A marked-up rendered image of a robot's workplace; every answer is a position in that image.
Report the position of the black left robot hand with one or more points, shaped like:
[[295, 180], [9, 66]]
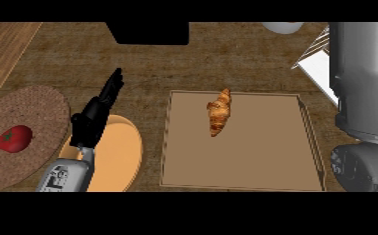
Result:
[[93, 119]]

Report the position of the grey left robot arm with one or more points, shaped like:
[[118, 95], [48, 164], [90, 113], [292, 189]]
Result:
[[66, 175]]

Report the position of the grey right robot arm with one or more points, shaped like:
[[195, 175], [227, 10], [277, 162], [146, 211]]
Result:
[[356, 79]]

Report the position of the brown rectangular tray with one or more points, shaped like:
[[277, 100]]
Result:
[[255, 159]]

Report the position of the orange oval plate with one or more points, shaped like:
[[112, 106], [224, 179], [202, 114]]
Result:
[[118, 152]]

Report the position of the brown round woven placemat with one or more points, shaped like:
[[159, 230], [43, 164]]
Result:
[[34, 109]]

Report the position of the red tomato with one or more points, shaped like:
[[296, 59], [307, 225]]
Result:
[[14, 139]]

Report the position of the golden brown croissant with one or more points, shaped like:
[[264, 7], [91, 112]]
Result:
[[218, 114]]

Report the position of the black appliance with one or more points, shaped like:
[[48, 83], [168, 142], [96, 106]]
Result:
[[149, 32]]

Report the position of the white bowl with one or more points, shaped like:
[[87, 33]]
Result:
[[280, 27]]

